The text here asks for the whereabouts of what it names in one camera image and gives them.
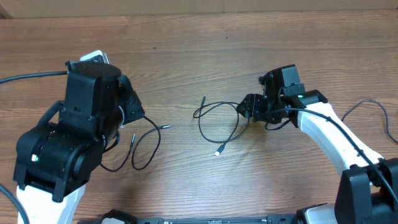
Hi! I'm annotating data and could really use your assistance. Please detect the black USB cable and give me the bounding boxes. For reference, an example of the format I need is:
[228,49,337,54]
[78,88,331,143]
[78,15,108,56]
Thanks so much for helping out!
[192,95,251,157]

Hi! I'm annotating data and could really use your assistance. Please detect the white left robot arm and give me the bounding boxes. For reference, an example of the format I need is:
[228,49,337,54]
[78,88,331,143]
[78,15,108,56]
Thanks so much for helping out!
[13,61,144,223]

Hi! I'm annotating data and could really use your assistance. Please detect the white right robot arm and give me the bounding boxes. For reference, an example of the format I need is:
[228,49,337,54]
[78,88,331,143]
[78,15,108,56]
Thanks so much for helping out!
[237,65,397,224]

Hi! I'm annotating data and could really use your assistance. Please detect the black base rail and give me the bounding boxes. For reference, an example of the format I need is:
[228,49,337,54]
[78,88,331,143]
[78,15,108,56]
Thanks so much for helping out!
[77,203,336,224]

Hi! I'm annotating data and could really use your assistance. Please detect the black thin cable with barrel plug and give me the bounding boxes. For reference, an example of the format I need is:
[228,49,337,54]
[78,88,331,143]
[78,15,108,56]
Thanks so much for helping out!
[341,99,398,146]

